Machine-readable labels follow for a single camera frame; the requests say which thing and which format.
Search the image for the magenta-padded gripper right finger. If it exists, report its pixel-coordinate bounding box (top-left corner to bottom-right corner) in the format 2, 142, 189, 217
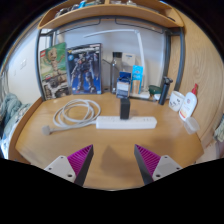
133, 144, 183, 186

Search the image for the white coiled cable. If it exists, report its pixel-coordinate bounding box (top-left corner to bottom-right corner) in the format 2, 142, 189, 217
41, 98, 102, 136

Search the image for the white bottle with red pump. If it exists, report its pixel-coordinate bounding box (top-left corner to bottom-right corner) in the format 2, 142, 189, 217
178, 83, 199, 122

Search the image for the clear bottle with black cap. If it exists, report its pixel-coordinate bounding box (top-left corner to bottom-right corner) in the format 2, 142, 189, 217
110, 51, 123, 94

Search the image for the dark green round container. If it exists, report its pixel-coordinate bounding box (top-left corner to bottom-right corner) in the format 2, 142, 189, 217
148, 84, 162, 96

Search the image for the wooden shelf unit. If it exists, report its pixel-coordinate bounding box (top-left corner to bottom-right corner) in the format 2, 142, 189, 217
37, 0, 185, 30

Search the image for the bed with teal blanket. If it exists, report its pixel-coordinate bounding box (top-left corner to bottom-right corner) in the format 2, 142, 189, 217
0, 92, 33, 158

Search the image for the white desk lamp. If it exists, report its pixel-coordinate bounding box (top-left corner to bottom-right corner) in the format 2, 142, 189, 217
83, 28, 151, 100

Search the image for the green toy figure box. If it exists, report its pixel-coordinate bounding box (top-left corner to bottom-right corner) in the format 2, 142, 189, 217
39, 42, 70, 100

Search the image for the tall light blue box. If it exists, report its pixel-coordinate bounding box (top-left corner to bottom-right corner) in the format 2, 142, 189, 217
130, 65, 144, 96

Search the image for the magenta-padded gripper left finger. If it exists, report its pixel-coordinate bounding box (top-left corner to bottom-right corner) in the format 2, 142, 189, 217
43, 144, 95, 188

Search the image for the blue robot model box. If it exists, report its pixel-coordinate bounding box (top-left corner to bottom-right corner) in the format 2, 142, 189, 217
65, 42, 103, 96

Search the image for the black electric shaver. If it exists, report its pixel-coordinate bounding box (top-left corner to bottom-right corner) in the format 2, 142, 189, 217
158, 76, 174, 106

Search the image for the grey metal desk frame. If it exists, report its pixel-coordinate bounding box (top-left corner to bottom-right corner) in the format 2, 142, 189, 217
34, 15, 186, 101

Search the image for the white box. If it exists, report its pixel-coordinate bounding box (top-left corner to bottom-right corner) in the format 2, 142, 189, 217
121, 53, 137, 73

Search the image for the white mug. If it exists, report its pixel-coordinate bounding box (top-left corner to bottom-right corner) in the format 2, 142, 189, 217
168, 90, 186, 113

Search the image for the small dark blue box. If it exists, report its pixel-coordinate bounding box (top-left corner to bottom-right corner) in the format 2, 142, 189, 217
115, 71, 133, 99

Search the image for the white power strip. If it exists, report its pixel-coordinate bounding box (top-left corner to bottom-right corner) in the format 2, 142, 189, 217
95, 115, 158, 130

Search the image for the black charger block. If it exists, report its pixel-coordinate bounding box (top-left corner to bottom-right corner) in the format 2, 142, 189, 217
119, 97, 131, 120

